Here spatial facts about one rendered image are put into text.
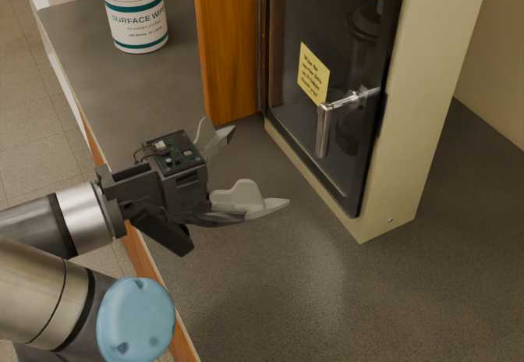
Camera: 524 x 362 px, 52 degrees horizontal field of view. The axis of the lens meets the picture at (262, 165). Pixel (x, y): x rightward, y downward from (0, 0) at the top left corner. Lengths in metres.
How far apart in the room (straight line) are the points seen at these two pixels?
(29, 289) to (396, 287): 0.55
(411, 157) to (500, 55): 0.41
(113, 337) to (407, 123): 0.45
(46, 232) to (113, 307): 0.15
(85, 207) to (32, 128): 2.12
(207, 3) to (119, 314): 0.58
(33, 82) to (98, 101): 1.85
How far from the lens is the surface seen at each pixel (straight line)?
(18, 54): 3.27
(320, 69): 0.77
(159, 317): 0.50
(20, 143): 2.65
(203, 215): 0.62
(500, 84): 1.15
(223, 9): 0.94
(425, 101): 0.72
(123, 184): 0.59
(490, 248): 0.93
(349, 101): 0.70
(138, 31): 1.26
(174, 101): 1.14
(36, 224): 0.60
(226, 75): 1.00
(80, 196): 0.60
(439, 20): 0.65
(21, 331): 0.47
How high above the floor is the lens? 1.63
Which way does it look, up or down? 45 degrees down
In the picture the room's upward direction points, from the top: straight up
